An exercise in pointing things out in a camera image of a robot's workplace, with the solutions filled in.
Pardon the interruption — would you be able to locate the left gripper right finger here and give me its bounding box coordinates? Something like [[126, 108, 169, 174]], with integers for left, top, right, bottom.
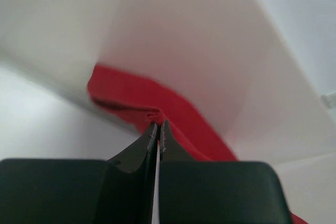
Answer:
[[159, 121, 293, 223]]

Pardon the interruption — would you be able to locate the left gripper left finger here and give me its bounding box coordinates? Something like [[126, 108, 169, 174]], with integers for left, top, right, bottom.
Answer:
[[1, 123, 158, 223]]

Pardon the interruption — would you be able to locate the dark red t shirt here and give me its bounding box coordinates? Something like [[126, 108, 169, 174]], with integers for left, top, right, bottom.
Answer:
[[87, 65, 303, 223]]

